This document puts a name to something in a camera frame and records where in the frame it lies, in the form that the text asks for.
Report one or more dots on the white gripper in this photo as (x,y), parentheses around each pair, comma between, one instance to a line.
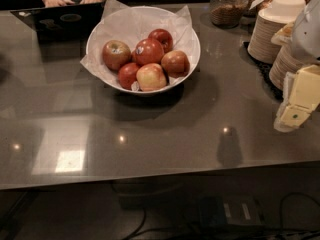
(308,37)

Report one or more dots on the front yellow-red apple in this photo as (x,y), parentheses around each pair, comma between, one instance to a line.
(151,77)

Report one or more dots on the centre red apple with sticker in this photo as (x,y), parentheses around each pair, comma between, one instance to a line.
(147,51)

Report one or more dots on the white bowl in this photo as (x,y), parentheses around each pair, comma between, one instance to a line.
(186,40)

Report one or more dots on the person's right hand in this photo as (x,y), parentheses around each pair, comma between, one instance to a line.
(57,3)

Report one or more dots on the front stack of paper bowls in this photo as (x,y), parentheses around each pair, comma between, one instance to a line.
(283,63)

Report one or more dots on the glass jar with granola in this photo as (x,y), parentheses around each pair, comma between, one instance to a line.
(227,13)

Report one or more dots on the black box under table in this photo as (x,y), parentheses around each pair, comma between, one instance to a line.
(230,211)

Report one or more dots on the white paper liner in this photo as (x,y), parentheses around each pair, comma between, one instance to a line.
(133,20)

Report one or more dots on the black laptop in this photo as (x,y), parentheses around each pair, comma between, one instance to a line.
(63,23)

